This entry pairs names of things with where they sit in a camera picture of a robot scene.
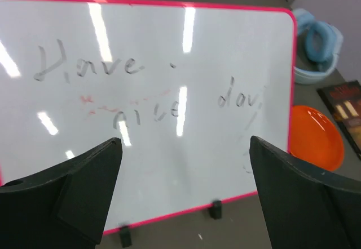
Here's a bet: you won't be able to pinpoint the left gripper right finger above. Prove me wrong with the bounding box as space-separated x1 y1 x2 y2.
249 136 360 248

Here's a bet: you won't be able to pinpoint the black whiteboard foot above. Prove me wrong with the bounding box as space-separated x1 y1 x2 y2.
119 225 133 248
208 199 222 220

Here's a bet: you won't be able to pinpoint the orange plate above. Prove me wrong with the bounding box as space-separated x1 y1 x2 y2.
289 105 344 172

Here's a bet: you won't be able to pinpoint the dark cover paperback book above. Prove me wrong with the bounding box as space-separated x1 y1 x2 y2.
317 81 361 157

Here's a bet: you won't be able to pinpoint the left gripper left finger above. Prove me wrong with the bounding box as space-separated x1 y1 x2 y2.
1 137 123 248

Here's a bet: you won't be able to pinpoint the right black whiteboard foot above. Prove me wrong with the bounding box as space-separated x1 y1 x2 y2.
208 199 222 220

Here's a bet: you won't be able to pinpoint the light blue headphones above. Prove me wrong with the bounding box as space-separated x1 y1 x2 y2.
292 8 344 85

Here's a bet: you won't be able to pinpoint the pink framed whiteboard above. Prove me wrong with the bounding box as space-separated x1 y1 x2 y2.
1 0 297 234

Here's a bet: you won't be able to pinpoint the left black whiteboard foot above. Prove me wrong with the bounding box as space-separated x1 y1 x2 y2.
119 225 133 248

